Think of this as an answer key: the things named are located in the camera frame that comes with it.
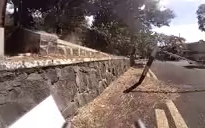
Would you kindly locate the leaning dark pole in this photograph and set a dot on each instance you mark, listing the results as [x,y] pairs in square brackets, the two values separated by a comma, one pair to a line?
[144,74]

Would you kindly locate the large trees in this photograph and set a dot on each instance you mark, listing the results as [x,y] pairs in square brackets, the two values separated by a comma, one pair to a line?
[116,23]

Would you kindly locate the brown dirt verge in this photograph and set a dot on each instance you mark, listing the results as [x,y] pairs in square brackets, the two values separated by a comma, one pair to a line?
[123,103]

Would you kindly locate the robot's own part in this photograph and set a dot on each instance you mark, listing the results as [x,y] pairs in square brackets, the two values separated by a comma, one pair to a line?
[140,123]

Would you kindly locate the pale concrete kerb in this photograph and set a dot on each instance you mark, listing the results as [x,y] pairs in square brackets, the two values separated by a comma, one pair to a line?
[171,115]

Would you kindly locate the grey asphalt road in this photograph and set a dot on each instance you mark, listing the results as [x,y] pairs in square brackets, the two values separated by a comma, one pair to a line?
[190,83]

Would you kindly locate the building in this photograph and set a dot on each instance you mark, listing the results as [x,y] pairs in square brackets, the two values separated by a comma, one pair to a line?
[199,50]

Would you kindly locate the grey stone wall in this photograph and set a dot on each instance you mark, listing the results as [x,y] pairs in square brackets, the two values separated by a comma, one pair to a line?
[73,80]

